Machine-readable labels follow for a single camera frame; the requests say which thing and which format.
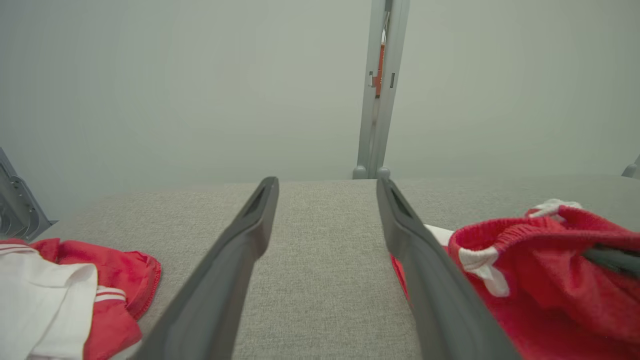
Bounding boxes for grey metal frame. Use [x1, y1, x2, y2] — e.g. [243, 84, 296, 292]
[0, 147, 58, 242]

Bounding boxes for grey partition post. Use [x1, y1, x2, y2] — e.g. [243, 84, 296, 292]
[352, 0, 411, 180]

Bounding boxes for dark red striped shorts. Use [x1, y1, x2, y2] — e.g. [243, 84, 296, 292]
[390, 199, 640, 360]

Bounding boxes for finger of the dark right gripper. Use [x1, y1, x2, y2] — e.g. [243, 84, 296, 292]
[582, 245, 640, 278]

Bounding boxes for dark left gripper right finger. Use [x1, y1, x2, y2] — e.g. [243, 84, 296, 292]
[376, 177, 521, 360]

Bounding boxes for red shirt with white sleeves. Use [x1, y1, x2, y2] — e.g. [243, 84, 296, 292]
[0, 238, 162, 360]

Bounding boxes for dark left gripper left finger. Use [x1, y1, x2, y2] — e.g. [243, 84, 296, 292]
[127, 176, 280, 360]

